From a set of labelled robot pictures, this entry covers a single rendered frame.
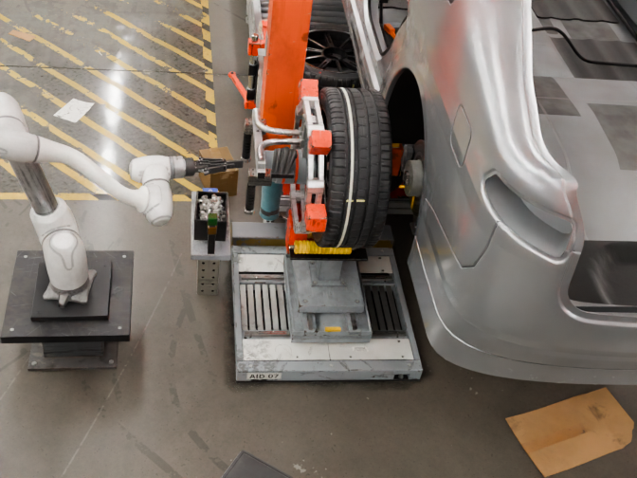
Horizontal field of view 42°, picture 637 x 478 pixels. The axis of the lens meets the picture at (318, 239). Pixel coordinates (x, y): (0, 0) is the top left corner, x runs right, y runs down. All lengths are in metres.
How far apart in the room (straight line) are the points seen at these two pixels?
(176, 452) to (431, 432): 1.08
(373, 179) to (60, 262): 1.27
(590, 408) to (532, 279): 1.60
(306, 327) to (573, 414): 1.25
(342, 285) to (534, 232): 1.53
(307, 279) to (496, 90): 1.61
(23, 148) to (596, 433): 2.65
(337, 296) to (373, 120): 0.94
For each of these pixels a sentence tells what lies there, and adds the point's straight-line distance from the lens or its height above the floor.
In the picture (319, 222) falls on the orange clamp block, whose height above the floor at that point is 0.87.
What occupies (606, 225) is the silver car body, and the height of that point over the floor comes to 0.92.
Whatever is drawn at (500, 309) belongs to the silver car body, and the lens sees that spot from 2.56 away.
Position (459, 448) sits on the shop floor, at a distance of 3.64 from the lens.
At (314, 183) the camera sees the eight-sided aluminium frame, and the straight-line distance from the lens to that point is 3.13.
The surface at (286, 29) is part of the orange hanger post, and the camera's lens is 3.48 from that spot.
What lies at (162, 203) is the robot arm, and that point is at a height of 0.86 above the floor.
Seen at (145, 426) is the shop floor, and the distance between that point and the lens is 3.53.
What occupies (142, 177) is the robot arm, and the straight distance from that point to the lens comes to 3.25.
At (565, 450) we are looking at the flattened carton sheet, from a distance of 3.80.
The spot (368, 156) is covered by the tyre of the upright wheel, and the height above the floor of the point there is 1.08.
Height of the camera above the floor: 2.90
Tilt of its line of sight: 42 degrees down
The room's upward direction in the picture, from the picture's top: 9 degrees clockwise
